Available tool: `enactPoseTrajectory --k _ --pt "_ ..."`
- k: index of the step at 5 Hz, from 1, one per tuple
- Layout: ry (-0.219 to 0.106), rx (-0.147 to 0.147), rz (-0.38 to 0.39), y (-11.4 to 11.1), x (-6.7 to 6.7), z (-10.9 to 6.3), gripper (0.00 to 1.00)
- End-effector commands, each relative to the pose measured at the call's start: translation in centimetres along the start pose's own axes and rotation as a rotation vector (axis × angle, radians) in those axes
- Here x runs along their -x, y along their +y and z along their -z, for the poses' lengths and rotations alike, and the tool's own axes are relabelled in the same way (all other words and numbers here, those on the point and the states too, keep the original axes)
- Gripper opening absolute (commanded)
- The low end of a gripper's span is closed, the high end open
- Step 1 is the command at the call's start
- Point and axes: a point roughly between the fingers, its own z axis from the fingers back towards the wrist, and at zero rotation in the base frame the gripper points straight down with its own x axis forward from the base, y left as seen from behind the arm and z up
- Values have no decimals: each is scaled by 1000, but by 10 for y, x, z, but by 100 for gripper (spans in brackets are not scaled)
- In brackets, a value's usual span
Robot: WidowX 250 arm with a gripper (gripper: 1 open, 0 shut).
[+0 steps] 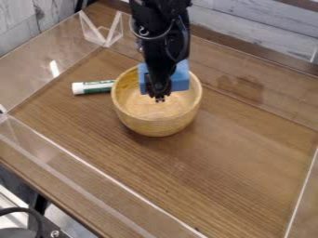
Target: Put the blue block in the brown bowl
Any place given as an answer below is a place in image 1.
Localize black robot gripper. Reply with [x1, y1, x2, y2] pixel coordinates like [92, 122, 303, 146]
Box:
[132, 15, 192, 104]

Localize blue rectangular block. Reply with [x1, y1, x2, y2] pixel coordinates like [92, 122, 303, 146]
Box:
[137, 59, 190, 95]

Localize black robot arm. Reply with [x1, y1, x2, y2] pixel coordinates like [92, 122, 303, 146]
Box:
[129, 0, 192, 102]

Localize brown wooden bowl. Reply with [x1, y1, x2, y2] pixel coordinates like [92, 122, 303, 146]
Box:
[111, 66, 203, 137]

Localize white green marker tube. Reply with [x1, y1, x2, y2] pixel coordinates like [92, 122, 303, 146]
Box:
[72, 80, 115, 95]

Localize clear acrylic corner bracket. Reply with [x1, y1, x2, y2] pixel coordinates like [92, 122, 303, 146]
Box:
[79, 11, 123, 48]

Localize black cable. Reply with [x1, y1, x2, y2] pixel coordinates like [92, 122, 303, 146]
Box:
[0, 208, 44, 238]

